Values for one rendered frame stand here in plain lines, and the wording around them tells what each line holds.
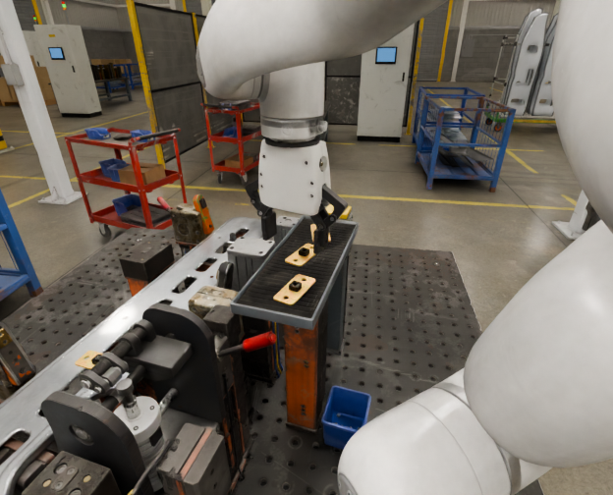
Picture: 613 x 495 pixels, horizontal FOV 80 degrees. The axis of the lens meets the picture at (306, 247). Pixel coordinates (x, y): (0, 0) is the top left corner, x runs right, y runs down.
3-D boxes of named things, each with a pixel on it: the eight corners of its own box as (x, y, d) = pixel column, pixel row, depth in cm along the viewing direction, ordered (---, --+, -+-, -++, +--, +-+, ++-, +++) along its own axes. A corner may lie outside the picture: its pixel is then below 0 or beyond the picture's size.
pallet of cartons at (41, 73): (58, 103, 1158) (43, 55, 1094) (39, 106, 1088) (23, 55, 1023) (23, 102, 1169) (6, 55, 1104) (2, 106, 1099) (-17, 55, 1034)
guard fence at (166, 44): (239, 128, 793) (229, 20, 698) (245, 129, 791) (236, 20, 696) (156, 176, 495) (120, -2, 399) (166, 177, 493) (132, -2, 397)
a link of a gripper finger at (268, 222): (275, 195, 58) (277, 234, 61) (258, 192, 59) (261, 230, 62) (264, 202, 55) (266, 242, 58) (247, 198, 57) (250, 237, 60)
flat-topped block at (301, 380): (298, 394, 99) (296, 247, 77) (326, 402, 97) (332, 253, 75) (285, 426, 90) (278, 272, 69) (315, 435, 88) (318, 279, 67)
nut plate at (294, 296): (298, 275, 66) (298, 269, 66) (316, 280, 64) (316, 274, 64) (272, 300, 60) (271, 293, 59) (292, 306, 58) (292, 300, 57)
